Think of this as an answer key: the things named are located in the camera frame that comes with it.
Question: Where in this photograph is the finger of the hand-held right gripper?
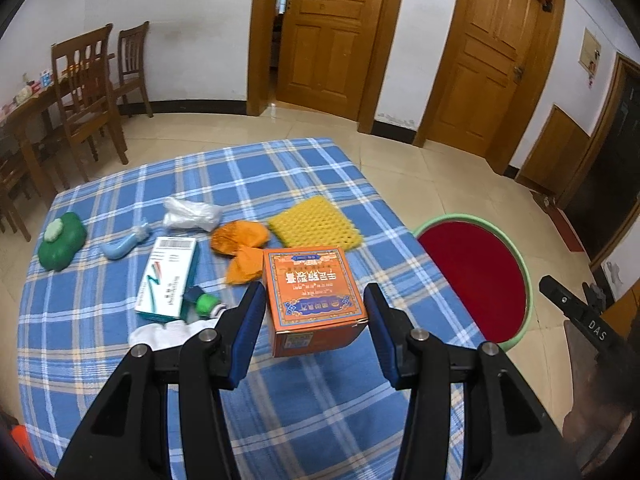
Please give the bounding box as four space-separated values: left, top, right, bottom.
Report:
539 275 621 357
582 282 607 313

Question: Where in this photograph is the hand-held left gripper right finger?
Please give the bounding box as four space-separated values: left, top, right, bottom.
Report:
364 282 583 480

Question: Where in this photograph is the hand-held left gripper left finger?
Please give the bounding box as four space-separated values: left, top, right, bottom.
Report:
55 281 266 480

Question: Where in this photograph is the small green bottle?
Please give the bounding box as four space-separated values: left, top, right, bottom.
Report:
182 286 226 323

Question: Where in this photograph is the orange cardboard box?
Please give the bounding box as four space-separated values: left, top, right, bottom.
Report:
263 246 369 358

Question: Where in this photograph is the white cloth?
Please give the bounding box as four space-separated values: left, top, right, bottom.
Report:
129 317 221 353

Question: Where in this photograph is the white green medicine box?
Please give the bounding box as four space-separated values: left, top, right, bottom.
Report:
136 237 198 323

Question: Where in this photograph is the red bin with green rim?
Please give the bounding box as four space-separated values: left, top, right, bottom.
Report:
411 214 535 353

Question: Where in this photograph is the green round plastic lid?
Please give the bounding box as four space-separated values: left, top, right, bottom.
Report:
39 212 87 271

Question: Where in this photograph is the brown floor mat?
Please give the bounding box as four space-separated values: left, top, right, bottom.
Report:
562 319 601 411

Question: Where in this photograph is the orange foam net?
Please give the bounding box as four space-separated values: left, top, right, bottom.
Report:
210 221 271 258
226 246 266 286

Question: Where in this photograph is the yellow foam pad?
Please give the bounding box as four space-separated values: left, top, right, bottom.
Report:
267 195 362 253

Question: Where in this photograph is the white plastic bag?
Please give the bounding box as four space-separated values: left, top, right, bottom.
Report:
162 197 224 232

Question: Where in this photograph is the dark door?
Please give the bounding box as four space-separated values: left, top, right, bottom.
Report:
565 52 640 266

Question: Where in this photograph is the blue plastic tube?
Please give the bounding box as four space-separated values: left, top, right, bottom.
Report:
101 217 151 261

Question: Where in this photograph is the blue plaid blanket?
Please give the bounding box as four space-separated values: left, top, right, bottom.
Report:
17 137 493 480

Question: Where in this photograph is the closed wooden door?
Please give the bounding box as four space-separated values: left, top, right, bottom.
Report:
427 0 541 158

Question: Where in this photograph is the wooden chair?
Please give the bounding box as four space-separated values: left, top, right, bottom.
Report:
0 150 31 243
117 21 155 118
51 24 130 181

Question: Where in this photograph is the open wooden door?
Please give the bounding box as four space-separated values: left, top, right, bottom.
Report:
276 0 392 122

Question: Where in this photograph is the wooden dining table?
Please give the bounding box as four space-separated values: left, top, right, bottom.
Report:
0 52 116 206

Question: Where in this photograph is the cream wall panel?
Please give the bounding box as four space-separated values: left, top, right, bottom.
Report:
579 29 602 73

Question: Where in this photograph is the wooden door frame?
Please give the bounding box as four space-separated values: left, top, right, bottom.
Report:
412 0 568 176
246 0 411 133

